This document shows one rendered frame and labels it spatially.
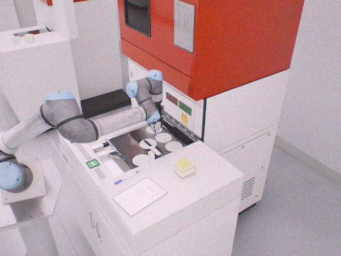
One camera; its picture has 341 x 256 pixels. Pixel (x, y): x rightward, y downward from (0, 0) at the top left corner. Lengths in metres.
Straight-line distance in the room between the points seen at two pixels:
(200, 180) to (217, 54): 0.62
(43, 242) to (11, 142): 0.73
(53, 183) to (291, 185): 2.07
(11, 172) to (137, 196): 0.57
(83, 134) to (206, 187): 0.61
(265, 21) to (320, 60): 1.25
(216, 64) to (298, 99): 1.67
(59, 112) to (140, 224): 0.56
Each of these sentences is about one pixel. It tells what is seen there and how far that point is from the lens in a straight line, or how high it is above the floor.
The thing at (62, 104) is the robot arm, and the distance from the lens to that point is 1.37.
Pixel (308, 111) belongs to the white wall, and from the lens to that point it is 3.19.
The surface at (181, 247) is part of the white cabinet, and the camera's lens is 1.65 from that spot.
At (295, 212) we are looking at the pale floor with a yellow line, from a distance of 2.90.
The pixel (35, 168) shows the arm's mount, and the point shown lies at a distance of 1.82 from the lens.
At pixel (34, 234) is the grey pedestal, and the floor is 0.55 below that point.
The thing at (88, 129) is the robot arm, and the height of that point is 1.29.
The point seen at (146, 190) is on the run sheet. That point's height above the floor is 0.97.
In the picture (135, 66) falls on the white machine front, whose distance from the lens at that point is 2.25.
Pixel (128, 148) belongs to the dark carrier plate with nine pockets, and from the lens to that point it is 1.88.
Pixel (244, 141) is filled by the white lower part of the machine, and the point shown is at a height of 0.79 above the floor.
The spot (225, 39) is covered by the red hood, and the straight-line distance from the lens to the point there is 1.64.
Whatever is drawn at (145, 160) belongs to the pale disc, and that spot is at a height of 0.90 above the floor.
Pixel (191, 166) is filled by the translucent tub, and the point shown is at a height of 1.03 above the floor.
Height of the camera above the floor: 2.03
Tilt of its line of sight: 34 degrees down
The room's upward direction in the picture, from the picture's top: straight up
